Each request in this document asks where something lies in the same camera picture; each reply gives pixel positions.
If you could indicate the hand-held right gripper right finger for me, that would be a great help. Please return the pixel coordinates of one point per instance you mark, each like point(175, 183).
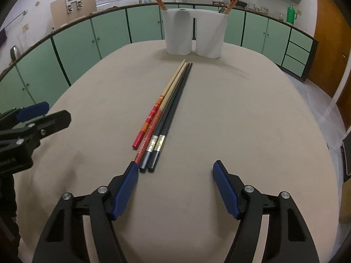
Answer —
point(226, 189)

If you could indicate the black wok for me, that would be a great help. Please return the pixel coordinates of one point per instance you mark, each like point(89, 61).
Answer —
point(241, 4)

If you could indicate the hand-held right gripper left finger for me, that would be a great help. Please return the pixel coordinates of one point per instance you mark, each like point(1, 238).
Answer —
point(126, 189)

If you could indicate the yellow wall socket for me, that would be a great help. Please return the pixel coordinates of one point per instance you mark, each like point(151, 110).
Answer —
point(25, 27)

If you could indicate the black gold-banded chopstick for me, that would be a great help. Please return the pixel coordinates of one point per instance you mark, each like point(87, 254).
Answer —
point(164, 120)
point(170, 120)

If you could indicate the white two-compartment utensil holder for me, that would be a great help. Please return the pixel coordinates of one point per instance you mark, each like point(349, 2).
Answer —
point(178, 33)

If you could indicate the dark towel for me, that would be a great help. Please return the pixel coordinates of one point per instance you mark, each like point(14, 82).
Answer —
point(2, 35)

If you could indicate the steel electric kettle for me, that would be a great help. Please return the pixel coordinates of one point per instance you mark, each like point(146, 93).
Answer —
point(15, 53)

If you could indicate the brown wooden board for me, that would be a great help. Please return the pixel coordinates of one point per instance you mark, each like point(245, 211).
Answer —
point(59, 11)

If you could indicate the brown wooden door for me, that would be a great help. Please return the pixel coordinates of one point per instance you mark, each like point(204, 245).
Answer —
point(345, 106)
point(329, 38)

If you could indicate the green thermos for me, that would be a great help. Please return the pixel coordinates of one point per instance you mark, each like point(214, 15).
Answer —
point(291, 15)

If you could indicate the green base cabinets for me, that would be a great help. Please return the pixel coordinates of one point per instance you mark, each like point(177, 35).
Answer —
point(76, 46)

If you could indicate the black cabinet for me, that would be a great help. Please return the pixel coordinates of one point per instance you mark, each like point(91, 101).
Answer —
point(347, 159)

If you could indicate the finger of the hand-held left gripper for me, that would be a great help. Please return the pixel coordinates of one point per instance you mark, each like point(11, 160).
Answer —
point(54, 120)
point(33, 111)

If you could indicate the metal towel rail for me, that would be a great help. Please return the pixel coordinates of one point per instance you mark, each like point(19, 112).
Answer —
point(16, 19)

